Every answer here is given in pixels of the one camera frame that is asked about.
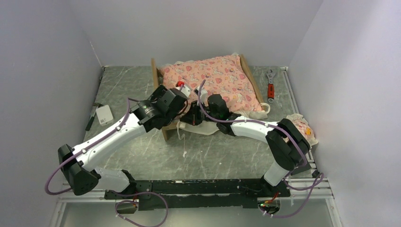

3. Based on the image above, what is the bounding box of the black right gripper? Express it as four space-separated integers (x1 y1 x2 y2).
180 100 219 126

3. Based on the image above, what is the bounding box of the wooden pet bed frame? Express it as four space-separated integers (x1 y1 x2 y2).
150 53 266 141

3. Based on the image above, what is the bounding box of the pink unicorn print mattress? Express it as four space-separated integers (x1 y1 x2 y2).
152 53 270 120

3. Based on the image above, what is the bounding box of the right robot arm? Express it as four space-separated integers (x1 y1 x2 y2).
180 95 311 196

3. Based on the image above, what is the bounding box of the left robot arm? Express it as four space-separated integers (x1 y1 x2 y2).
58 84 192 199

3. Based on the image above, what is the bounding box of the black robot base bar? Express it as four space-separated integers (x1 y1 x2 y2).
105 178 290 211

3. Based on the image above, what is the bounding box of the white small box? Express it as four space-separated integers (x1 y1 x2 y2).
95 105 113 126

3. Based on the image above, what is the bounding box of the black marker pen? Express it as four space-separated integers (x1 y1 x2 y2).
85 103 103 131

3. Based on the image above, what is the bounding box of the pink checkered duck pillow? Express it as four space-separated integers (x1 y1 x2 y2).
286 113 318 146

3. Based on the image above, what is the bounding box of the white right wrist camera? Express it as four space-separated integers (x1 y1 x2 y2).
197 87 208 105

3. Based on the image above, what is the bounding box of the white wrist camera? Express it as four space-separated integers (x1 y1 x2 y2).
176 81 192 99
197 87 208 105

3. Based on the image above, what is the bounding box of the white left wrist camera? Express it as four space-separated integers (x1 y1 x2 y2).
176 81 192 99

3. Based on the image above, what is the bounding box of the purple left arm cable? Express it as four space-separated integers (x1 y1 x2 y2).
44 97 170 227

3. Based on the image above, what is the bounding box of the red handled adjustable wrench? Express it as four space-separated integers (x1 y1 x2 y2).
266 70 276 103

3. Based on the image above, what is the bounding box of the aluminium rail at table edge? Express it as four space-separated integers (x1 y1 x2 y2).
280 67 299 114

